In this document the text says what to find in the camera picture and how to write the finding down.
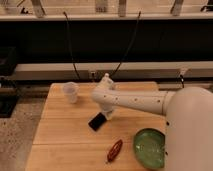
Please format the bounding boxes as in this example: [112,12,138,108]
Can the black eraser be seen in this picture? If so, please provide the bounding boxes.
[88,113,107,131]

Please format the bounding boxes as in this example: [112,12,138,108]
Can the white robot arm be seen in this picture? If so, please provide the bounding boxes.
[92,79,213,171]

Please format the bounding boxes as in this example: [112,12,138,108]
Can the small white bottle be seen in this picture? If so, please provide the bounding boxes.
[102,73,110,81]

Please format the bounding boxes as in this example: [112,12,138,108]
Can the red chili pepper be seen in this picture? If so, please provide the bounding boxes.
[107,140,123,163]

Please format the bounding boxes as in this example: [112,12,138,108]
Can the clear plastic cup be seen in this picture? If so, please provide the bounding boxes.
[62,82,79,103]

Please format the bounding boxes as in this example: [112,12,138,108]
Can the green plate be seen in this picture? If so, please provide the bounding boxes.
[133,128,165,170]

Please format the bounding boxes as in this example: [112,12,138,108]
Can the wall power outlet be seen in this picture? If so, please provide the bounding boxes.
[89,70,97,80]

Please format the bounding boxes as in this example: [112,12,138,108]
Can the right black cable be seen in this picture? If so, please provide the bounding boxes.
[110,10,142,80]

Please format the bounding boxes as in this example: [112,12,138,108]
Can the black cable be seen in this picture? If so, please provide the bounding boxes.
[62,11,82,81]
[110,10,142,80]

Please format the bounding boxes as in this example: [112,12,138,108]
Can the left black cable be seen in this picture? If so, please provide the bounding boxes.
[62,11,82,81]

